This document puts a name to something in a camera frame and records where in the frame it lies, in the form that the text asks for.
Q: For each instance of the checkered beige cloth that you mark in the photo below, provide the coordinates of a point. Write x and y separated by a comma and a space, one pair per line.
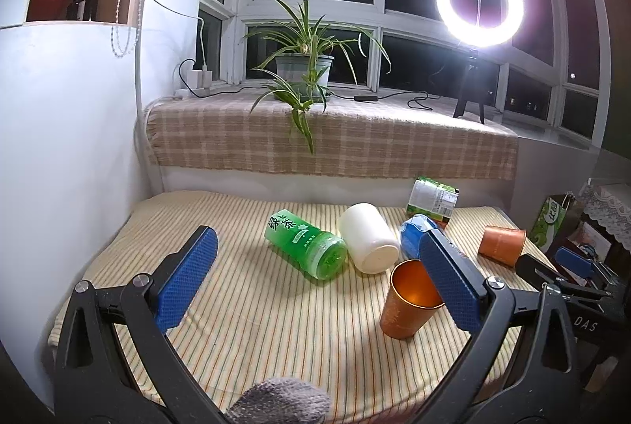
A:
222, 138

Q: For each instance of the white lace cloth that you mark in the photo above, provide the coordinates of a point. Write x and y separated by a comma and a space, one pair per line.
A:
609, 202

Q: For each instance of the white window frame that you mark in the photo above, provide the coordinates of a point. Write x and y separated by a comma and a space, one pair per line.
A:
379, 19

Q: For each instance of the white plastic cup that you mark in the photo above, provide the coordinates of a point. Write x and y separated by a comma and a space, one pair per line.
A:
367, 231

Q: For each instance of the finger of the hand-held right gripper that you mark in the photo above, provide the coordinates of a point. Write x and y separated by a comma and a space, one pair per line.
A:
574, 259
537, 268

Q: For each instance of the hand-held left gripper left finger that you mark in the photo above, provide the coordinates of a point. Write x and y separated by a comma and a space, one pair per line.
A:
187, 281

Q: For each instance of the blue plastic bottle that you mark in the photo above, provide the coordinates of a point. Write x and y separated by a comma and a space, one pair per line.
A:
411, 234

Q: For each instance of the potted spider plant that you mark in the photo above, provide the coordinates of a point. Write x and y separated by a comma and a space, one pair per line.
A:
303, 69

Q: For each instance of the orange metal cup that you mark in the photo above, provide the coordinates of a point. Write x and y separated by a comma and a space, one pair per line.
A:
500, 244
399, 310

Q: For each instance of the dark glass bottle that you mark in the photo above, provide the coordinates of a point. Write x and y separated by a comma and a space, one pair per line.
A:
88, 5

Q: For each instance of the black tripod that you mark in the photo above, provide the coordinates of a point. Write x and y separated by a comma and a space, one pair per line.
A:
468, 79

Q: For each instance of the green paper bag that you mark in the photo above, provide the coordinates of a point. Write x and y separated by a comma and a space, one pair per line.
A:
549, 222

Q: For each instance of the striped yellow mat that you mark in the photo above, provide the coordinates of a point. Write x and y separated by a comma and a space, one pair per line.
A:
276, 330

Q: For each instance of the grey knitted cloth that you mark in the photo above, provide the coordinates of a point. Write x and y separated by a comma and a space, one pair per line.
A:
281, 404

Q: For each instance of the white charger adapter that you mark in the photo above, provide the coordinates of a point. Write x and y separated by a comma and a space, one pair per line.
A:
207, 77
196, 79

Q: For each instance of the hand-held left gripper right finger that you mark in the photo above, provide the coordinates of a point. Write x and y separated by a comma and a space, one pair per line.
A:
448, 281

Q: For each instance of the green plastic bottle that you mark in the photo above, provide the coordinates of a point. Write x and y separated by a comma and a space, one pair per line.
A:
300, 241

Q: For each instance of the green and white carton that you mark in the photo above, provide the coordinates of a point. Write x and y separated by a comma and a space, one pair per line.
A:
431, 199

